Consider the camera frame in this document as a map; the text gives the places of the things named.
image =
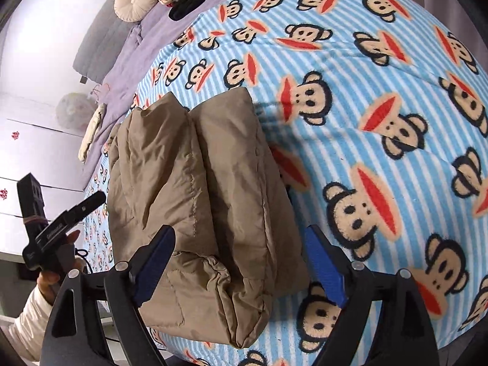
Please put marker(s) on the grey quilted headboard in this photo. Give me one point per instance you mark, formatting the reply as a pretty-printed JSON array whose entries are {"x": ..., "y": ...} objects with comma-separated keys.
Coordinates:
[{"x": 99, "y": 45}]

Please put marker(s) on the striped monkey print blanket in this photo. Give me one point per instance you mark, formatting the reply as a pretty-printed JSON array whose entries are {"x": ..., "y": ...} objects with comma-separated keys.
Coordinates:
[{"x": 362, "y": 84}]

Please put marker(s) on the cream folded cloth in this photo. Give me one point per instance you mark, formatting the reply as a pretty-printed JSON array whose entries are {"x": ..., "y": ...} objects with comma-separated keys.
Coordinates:
[{"x": 91, "y": 133}]

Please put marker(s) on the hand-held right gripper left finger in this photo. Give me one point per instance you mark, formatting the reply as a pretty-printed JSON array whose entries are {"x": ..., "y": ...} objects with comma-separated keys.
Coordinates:
[{"x": 154, "y": 270}]

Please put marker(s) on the white drawer cabinet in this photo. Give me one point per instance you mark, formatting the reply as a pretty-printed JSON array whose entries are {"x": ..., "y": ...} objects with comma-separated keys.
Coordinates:
[{"x": 34, "y": 160}]

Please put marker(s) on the purple duvet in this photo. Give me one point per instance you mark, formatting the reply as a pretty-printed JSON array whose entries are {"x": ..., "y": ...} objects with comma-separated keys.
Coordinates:
[{"x": 152, "y": 42}]

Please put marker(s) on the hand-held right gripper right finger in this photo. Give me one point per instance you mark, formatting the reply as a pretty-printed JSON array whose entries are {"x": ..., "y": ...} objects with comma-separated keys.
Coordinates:
[{"x": 326, "y": 270}]

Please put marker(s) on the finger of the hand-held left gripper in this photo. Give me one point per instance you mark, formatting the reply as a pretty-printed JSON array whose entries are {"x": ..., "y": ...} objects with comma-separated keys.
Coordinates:
[{"x": 85, "y": 206}]

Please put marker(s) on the person's left hand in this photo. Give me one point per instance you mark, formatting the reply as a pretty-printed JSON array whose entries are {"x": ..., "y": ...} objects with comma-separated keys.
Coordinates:
[{"x": 47, "y": 286}]

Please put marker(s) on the round cream cushion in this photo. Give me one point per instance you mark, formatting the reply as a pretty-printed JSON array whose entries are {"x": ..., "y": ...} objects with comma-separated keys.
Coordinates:
[{"x": 133, "y": 2}]

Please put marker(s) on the tan puffer jacket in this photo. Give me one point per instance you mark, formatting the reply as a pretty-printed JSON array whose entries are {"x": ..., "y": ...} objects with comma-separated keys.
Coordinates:
[{"x": 198, "y": 198}]

